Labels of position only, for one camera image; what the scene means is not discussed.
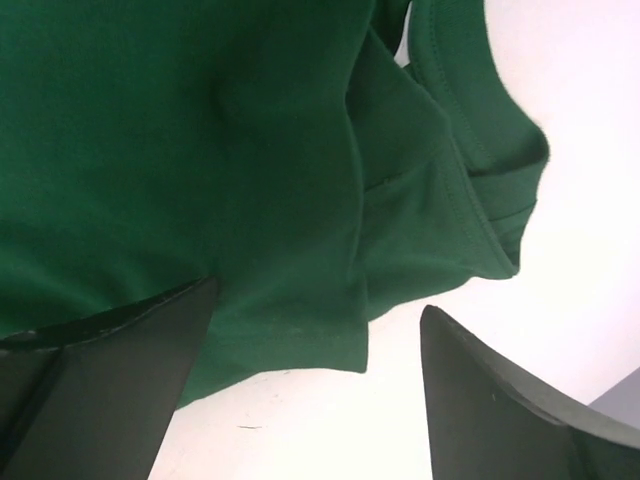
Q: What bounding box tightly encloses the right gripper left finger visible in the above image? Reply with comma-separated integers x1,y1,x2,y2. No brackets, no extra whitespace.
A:
1,278,217,480

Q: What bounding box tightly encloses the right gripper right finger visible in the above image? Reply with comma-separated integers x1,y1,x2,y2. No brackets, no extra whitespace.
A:
420,306,639,480

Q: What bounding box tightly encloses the green t shirt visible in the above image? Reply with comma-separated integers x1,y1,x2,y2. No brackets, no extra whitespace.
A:
1,1,549,405

